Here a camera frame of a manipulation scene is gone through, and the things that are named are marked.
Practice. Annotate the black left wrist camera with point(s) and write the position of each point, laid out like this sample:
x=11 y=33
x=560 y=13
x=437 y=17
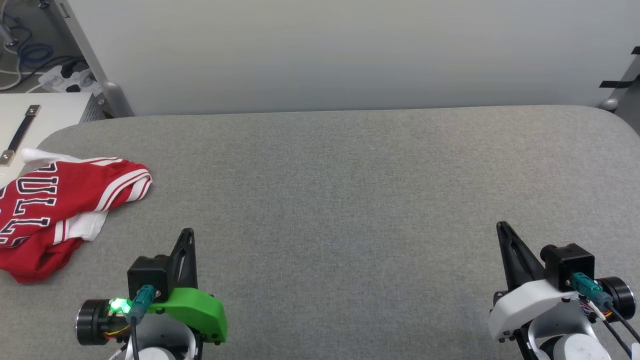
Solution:
x=147 y=277

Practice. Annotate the black power plug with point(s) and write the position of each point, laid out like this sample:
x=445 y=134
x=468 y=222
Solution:
x=70 y=69

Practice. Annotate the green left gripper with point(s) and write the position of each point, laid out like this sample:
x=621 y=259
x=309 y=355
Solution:
x=200 y=312

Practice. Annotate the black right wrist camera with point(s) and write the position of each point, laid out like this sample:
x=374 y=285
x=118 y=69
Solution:
x=567 y=262

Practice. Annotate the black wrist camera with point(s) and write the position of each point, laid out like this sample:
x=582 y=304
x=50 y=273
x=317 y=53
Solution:
x=567 y=262
x=147 y=277

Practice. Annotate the white power strip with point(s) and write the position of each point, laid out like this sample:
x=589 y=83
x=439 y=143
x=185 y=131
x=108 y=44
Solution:
x=54 y=81

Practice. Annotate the red and white basketball jersey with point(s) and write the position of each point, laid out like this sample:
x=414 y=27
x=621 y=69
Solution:
x=50 y=200

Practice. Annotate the white partition panel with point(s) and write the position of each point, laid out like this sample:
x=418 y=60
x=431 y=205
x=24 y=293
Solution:
x=350 y=50

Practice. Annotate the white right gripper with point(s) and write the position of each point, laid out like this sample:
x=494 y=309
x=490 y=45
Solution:
x=520 y=305

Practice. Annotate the grey metal partition post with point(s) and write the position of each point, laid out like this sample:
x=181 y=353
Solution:
x=609 y=104
x=117 y=100

